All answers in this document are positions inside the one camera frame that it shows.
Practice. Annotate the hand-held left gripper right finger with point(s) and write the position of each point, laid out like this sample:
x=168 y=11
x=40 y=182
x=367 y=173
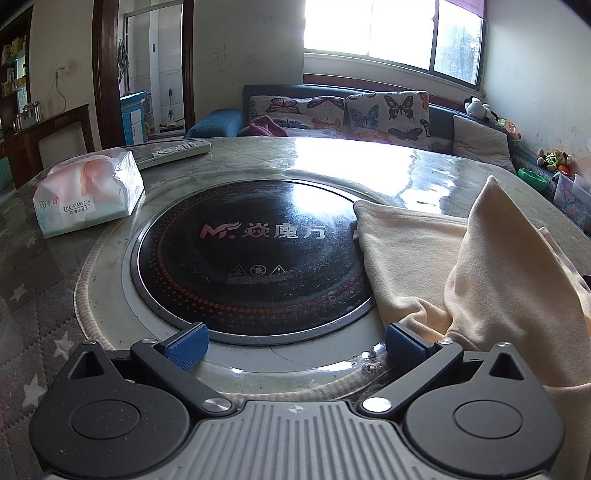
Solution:
x=406 y=347

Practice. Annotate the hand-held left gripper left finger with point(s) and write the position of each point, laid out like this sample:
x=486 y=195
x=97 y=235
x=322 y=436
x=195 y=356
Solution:
x=187 y=347

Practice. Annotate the cream cloth garment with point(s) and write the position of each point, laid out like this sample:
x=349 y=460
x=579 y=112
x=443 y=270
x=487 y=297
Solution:
x=498 y=277

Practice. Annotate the black round induction cooktop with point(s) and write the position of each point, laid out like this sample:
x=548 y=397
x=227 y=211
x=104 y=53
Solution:
x=231 y=277

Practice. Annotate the white pink tissue pack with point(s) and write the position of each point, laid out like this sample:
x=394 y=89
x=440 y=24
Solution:
x=87 y=189

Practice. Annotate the grey remote control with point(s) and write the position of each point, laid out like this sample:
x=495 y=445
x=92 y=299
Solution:
x=175 y=151

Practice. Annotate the green bowl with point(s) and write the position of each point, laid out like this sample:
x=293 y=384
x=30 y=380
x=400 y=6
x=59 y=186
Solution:
x=531 y=176

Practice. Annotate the grey pillow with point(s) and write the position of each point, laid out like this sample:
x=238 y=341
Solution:
x=480 y=143

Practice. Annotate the clear plastic storage box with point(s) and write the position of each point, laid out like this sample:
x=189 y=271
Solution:
x=572 y=203

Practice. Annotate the blue sofa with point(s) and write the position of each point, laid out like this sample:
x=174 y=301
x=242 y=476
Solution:
x=221 y=124

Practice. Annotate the square butterfly print cushion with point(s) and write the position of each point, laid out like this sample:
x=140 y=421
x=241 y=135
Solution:
x=392 y=115

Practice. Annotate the pink cloth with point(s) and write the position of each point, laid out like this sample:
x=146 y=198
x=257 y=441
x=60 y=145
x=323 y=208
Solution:
x=263 y=125

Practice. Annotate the blue cabinet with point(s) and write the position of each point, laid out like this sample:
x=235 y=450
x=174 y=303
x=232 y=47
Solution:
x=134 y=115

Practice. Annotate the brown green stuffed toy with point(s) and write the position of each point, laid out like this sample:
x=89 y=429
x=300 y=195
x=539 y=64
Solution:
x=554 y=159

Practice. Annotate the panda plush toy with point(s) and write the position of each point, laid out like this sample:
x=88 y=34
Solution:
x=475 y=108

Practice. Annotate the dark wooden sideboard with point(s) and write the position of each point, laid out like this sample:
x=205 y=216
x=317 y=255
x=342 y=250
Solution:
x=74 y=124

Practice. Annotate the wide butterfly print cushion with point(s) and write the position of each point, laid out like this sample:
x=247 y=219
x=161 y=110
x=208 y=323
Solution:
x=295 y=110

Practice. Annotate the metal pots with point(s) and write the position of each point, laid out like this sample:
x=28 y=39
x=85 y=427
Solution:
x=27 y=115

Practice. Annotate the wooden shelf cabinet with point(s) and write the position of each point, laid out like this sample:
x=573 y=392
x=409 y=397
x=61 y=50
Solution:
x=9 y=92

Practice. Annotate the window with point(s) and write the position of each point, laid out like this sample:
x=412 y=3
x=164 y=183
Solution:
x=369 y=27

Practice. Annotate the purple curtain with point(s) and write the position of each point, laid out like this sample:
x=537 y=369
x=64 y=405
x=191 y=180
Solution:
x=471 y=5

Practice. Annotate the dark wooden door frame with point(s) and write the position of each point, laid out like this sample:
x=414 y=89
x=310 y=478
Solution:
x=104 y=69

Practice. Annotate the white wall socket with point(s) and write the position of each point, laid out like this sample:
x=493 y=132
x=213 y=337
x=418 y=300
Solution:
x=63 y=70

